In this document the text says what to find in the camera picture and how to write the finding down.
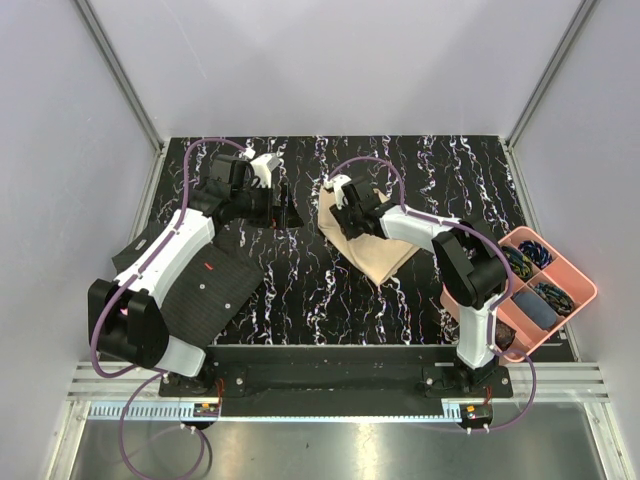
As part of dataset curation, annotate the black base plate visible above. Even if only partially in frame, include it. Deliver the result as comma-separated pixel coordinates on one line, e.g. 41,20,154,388
159,345,513,421

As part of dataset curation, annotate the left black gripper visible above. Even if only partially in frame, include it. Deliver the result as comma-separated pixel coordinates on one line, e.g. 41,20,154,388
231,181,304,230

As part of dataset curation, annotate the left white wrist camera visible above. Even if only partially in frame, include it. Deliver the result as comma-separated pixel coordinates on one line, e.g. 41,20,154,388
243,147,284,188

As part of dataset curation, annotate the pink divided tray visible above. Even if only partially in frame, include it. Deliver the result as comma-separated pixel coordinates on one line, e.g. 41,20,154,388
434,227,597,369

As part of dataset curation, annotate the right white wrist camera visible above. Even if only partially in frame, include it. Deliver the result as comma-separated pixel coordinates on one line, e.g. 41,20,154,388
323,174,351,209

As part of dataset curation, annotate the purple cable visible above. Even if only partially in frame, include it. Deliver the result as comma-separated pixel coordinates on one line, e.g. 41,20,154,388
327,155,539,434
87,137,256,479

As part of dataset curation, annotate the beige cloth napkin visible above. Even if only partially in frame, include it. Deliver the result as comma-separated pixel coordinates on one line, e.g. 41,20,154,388
317,189,419,286

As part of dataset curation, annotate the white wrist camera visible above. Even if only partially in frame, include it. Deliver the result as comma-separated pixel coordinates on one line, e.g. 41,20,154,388
243,147,284,188
323,174,351,209

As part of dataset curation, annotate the blue patterned sock roll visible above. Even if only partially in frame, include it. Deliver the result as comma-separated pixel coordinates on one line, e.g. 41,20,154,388
518,240,554,270

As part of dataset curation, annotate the teal patterned sock roll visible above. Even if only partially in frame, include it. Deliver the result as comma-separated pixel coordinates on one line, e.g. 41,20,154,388
533,282,575,317

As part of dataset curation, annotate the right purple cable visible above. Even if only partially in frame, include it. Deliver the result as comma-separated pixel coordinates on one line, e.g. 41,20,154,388
327,155,539,434

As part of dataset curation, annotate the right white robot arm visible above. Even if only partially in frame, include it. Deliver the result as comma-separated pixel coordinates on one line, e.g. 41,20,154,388
323,175,514,397

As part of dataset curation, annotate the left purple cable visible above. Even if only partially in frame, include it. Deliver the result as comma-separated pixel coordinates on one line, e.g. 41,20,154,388
87,137,256,479

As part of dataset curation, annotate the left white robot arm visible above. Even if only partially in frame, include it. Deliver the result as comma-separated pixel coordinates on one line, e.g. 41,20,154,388
88,150,304,396

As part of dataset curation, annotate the grey rolled sock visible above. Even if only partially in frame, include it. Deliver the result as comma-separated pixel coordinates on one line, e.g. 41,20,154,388
512,290,556,330

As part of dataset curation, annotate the slotted cable duct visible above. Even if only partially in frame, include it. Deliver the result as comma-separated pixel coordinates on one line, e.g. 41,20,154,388
88,401,221,421

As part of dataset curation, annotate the brown patterned sock roll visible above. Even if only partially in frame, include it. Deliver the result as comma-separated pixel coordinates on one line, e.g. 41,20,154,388
495,321,516,351

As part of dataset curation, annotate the yellow patterned sock roll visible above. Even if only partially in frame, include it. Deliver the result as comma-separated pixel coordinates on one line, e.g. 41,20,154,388
501,245,534,281

